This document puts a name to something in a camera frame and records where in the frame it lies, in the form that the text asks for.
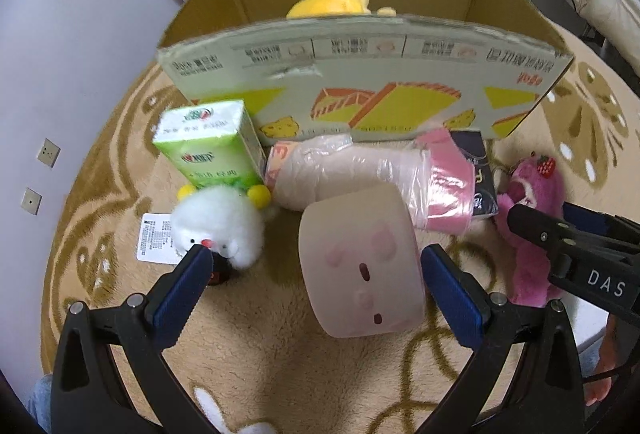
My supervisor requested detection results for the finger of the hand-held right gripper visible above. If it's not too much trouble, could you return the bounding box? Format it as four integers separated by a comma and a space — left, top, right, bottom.
562, 201, 640, 246
507, 203, 616, 261

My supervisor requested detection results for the white fluffy plush toy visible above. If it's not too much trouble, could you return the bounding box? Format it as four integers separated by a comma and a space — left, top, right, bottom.
170, 183, 282, 287

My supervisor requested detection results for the pink bear plush toy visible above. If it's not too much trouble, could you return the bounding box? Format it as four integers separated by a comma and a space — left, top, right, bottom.
492, 154, 568, 307

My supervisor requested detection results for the pink plastic-wrapped package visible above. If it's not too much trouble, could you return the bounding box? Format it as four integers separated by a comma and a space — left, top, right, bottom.
265, 127, 476, 235

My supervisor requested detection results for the white paper tag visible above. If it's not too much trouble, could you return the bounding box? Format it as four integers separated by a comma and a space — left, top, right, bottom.
137, 213, 183, 263

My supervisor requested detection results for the printed cardboard box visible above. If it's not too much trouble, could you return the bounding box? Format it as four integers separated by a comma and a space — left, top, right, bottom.
156, 0, 576, 150

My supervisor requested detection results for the beige patterned rug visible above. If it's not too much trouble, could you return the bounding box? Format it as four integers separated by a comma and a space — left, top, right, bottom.
40, 19, 640, 434

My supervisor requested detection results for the green tissue pack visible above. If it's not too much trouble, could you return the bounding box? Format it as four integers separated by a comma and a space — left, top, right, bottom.
151, 99, 268, 192

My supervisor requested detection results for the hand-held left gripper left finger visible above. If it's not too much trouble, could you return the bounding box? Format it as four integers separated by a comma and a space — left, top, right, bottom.
50, 244, 216, 434

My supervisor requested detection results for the person's jeans leg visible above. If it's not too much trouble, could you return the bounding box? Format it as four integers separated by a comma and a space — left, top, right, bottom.
22, 374, 53, 434

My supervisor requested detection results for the white wall socket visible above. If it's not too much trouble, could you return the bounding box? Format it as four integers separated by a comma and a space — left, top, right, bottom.
21, 187, 43, 215
37, 138, 62, 167

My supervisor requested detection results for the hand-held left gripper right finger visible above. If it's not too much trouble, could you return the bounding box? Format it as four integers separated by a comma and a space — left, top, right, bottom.
420, 243, 586, 434

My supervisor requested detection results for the yellow plush toy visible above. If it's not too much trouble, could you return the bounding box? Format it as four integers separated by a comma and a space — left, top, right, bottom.
286, 0, 398, 20

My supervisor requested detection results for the person's bare foot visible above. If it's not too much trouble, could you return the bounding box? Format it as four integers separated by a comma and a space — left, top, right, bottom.
585, 329, 626, 407

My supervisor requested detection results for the dark small box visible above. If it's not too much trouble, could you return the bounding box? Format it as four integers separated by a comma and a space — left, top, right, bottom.
447, 130, 501, 220

